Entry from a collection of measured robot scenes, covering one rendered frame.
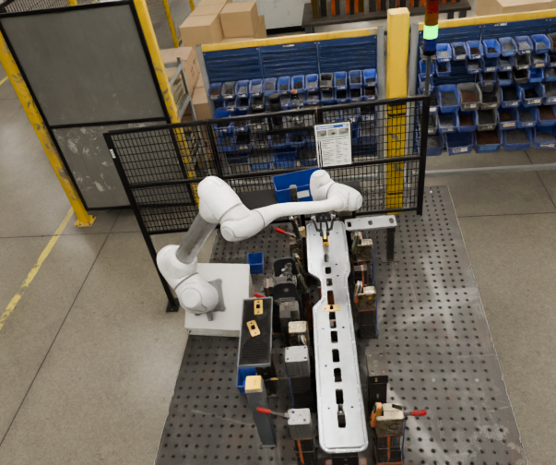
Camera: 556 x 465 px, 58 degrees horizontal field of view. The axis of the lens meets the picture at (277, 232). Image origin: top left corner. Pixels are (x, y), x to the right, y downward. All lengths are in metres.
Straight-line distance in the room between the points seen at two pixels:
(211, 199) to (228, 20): 4.75
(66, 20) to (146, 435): 2.95
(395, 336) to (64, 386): 2.35
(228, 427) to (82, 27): 3.02
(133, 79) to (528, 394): 3.53
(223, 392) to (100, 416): 1.26
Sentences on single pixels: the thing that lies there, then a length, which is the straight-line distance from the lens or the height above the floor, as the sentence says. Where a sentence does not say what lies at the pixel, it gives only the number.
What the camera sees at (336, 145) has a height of 1.30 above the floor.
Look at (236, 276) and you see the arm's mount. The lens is 2.77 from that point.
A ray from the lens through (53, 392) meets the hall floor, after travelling 3.99.
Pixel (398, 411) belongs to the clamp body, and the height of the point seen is 1.06.
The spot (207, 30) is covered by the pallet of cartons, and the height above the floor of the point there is 0.98.
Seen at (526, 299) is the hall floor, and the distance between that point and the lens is 4.02.
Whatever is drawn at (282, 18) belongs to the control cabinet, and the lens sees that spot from 8.93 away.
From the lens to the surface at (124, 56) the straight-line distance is 4.22.
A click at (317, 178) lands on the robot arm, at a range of 2.50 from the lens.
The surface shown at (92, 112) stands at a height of 1.16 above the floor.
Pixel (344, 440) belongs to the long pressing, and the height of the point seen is 1.00.
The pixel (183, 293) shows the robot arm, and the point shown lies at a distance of 2.58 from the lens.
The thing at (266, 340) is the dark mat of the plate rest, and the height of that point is 1.16.
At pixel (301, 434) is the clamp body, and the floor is 0.98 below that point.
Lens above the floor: 2.88
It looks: 40 degrees down
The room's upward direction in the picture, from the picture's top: 10 degrees counter-clockwise
